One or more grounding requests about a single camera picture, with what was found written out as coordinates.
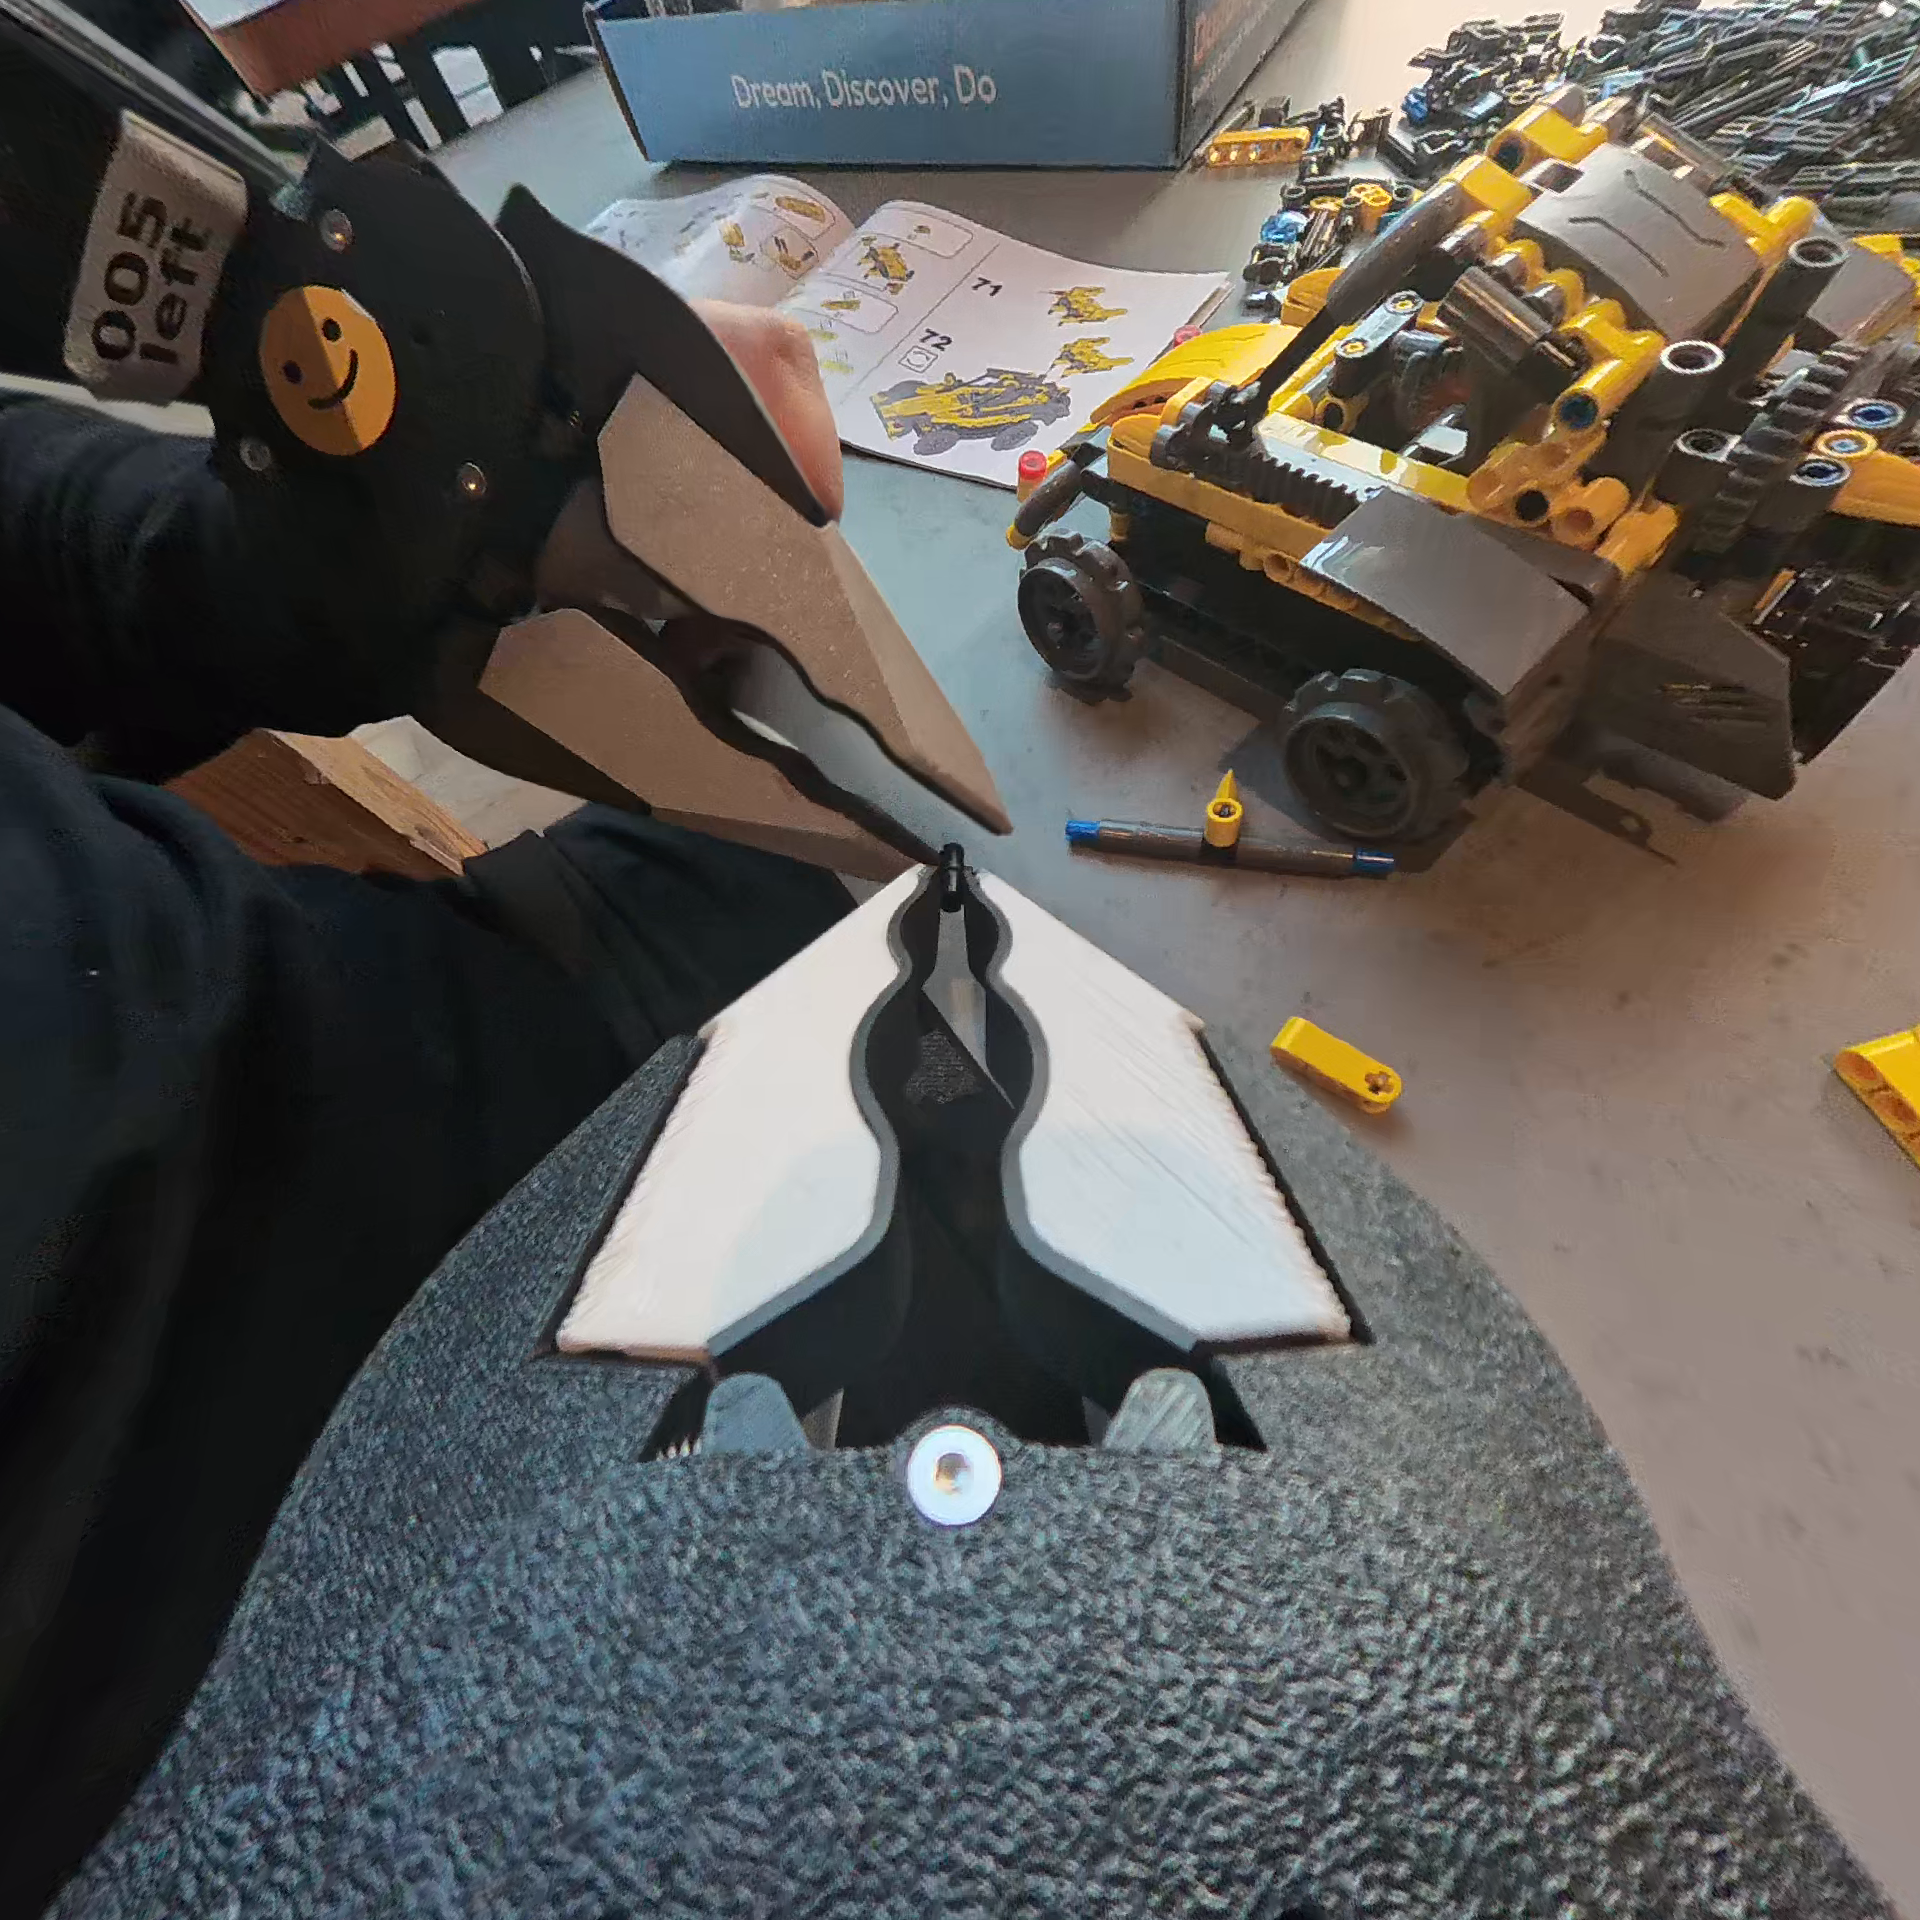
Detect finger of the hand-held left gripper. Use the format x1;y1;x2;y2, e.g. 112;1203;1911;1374
597;372;1014;836
476;607;942;888

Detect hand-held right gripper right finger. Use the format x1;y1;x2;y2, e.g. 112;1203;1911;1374
961;868;1353;1352

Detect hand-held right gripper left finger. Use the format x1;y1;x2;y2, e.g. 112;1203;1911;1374
556;868;953;1368

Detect short yellow brick beam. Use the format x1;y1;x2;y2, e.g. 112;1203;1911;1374
1269;1016;1406;1117

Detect person's left forearm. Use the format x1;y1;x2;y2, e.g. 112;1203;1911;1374
0;381;512;792

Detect grey desk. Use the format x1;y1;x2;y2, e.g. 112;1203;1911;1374
433;0;1920;1878

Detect person's left hand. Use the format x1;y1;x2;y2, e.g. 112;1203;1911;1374
690;299;844;524

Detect white instruction booklet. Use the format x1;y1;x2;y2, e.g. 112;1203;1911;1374
581;178;1235;495

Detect grey axle blue tips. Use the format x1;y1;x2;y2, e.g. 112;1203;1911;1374
1063;815;1398;883

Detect blue cardboard box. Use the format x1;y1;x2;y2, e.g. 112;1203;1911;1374
583;0;1318;171

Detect yellow grey brick vehicle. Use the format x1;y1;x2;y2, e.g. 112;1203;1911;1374
1001;83;1920;868

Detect yellow rectangular brick panel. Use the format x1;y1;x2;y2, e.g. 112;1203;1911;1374
1831;1025;1920;1167

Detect pile of small brick parts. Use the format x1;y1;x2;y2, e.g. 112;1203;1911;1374
1197;0;1920;294

